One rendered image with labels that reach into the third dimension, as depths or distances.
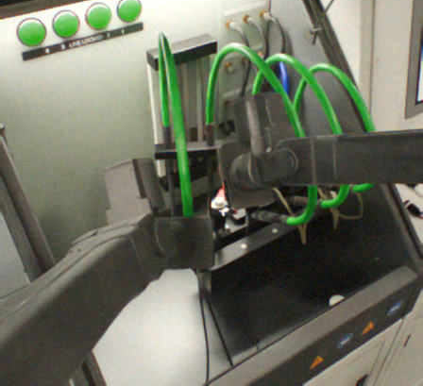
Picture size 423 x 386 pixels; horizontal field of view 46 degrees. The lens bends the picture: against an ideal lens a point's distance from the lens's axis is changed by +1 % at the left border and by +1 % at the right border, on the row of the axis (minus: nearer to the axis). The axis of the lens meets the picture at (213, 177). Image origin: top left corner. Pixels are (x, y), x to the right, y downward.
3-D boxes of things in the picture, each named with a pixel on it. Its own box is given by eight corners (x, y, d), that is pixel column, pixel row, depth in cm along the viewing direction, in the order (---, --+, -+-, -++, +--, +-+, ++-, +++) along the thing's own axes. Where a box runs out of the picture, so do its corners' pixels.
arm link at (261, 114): (296, 176, 57) (339, 168, 63) (279, 78, 57) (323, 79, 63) (227, 188, 66) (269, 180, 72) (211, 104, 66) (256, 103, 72)
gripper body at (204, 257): (142, 219, 67) (118, 219, 60) (214, 216, 65) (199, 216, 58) (143, 267, 67) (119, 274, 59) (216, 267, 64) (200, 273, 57)
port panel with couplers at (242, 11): (225, 129, 119) (227, 2, 98) (217, 122, 121) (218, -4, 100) (268, 112, 124) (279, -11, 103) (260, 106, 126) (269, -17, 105)
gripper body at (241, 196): (257, 138, 77) (272, 131, 70) (269, 202, 77) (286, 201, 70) (217, 145, 76) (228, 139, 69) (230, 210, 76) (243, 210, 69)
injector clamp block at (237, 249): (211, 315, 106) (211, 271, 96) (187, 282, 112) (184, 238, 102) (330, 249, 119) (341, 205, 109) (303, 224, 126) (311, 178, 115)
